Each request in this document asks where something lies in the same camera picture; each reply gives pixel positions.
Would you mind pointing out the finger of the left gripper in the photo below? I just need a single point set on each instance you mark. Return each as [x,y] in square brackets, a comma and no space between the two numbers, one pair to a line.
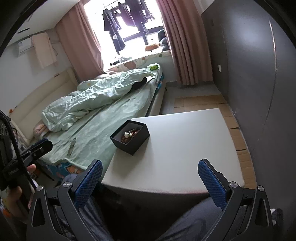
[37,150]

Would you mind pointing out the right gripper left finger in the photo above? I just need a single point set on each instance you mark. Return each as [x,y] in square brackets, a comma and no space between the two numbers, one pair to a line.
[70,197]

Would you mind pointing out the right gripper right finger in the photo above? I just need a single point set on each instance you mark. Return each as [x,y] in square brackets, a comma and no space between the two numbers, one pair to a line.
[245,213]

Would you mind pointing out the white stone pendant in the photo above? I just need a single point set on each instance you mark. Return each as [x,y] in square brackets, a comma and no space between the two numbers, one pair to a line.
[127,134]

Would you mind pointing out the black jewelry box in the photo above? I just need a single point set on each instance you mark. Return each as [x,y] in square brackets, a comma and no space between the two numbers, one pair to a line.
[130,145]

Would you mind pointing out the left hand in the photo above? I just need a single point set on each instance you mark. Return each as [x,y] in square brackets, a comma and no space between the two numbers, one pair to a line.
[9,204]

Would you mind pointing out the cream bed headboard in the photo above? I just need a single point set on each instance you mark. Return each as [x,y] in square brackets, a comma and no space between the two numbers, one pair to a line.
[28,113]

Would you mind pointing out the green bed sheet mattress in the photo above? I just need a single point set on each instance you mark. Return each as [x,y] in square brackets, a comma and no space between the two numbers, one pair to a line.
[89,138]

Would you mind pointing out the grey trousers leg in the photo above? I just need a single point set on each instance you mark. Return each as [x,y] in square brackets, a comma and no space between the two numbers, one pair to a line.
[108,219]

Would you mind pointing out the light green quilt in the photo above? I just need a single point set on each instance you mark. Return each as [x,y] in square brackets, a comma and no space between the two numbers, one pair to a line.
[61,114]

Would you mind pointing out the beige hanging towel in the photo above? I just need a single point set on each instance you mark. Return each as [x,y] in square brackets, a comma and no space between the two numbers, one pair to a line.
[44,51]

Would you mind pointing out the white air conditioner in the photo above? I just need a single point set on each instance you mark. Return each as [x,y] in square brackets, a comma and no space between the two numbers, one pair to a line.
[25,45]

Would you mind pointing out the left pink curtain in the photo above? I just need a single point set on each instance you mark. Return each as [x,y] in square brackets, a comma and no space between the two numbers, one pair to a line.
[80,43]

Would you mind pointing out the pink curtain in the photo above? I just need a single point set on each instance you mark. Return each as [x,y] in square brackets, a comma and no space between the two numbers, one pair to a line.
[187,40]
[80,43]

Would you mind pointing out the black garment on bed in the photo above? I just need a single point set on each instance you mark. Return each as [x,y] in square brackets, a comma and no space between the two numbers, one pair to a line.
[138,85]

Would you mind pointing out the green tissue box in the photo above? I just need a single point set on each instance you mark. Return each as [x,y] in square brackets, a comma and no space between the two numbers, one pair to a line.
[153,67]

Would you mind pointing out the orange plush toy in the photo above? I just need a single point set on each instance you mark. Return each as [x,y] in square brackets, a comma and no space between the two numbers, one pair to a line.
[151,47]

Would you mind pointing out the grey wardrobe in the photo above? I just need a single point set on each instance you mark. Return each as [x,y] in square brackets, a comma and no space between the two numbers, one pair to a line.
[256,50]

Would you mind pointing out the dark cushion on sill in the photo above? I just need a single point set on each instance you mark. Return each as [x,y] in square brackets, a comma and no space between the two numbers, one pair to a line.
[163,43]

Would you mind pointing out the hanging dark clothes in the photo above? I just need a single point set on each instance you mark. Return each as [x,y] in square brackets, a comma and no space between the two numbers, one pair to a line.
[134,14]

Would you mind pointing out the right pink curtain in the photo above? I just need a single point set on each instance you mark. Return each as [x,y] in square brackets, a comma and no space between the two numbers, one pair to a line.
[187,40]

